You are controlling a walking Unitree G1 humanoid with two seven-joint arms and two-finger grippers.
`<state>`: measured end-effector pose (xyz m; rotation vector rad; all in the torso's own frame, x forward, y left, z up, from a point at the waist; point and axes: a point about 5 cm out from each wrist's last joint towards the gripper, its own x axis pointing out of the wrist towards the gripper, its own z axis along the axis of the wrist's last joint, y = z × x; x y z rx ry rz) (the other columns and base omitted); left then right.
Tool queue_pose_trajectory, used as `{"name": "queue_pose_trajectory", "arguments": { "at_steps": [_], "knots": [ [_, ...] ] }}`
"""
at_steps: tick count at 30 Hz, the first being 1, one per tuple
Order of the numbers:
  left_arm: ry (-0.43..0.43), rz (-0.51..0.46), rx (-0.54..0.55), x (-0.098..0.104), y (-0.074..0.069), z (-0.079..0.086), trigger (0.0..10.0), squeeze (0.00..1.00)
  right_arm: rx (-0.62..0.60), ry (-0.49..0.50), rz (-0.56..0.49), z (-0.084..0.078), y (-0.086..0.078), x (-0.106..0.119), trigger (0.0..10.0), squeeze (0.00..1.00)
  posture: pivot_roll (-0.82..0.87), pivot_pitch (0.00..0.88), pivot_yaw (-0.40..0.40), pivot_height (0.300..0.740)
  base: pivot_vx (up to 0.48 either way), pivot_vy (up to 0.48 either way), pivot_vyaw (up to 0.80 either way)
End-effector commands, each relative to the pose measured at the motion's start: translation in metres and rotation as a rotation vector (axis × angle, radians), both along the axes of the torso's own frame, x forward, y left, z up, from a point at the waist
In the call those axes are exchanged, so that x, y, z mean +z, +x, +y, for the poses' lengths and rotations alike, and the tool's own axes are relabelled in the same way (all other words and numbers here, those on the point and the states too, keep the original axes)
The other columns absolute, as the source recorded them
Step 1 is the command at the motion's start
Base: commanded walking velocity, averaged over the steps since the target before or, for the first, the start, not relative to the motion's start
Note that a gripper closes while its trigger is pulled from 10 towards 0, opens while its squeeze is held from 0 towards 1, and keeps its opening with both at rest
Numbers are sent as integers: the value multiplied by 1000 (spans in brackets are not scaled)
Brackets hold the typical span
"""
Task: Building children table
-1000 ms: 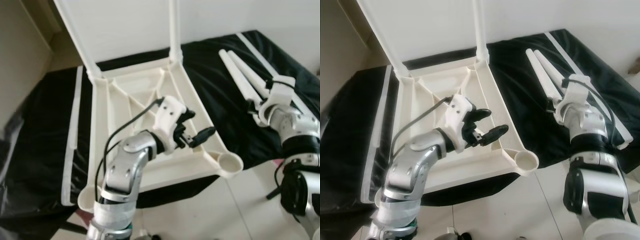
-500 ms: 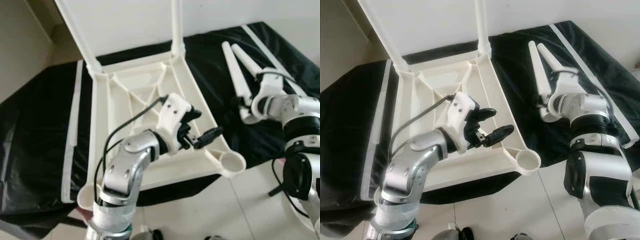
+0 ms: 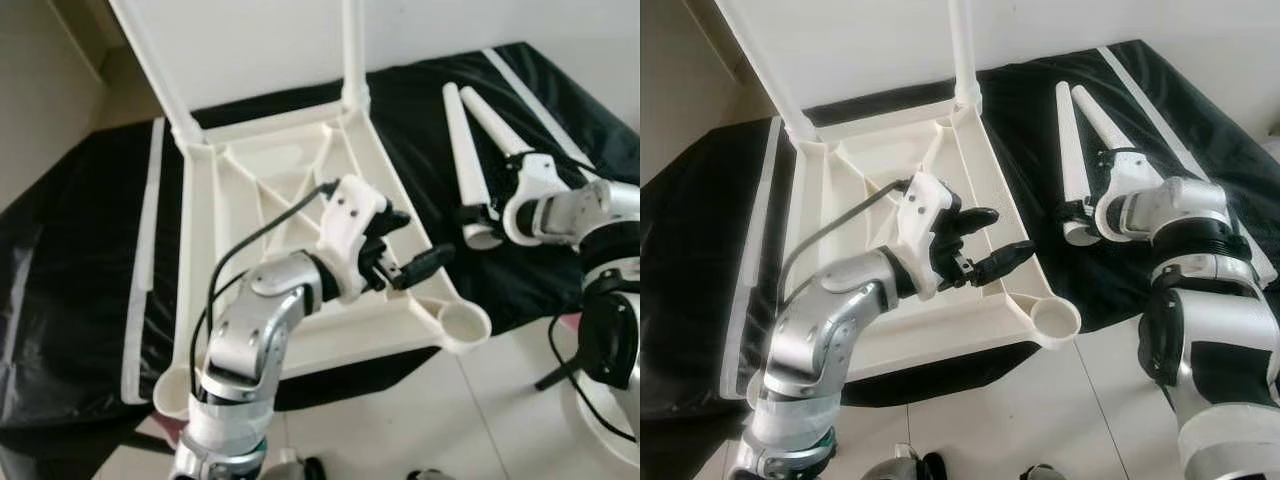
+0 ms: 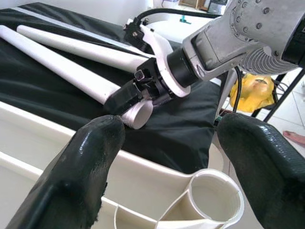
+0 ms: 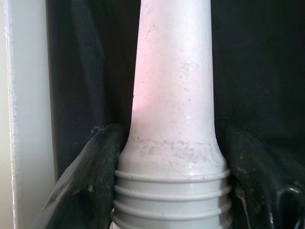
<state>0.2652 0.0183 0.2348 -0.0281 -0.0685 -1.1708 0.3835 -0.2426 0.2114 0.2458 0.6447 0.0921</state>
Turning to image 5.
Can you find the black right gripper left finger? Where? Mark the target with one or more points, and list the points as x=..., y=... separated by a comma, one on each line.
x=90, y=186

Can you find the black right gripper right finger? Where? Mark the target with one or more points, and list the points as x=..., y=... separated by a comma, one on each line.
x=257, y=186

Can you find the white plastic children table top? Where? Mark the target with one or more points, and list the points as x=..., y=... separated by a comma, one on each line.
x=31, y=95

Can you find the white plastic table leg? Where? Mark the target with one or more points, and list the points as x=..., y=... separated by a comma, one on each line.
x=171, y=83

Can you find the black table cloth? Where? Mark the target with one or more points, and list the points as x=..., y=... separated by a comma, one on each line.
x=262, y=71

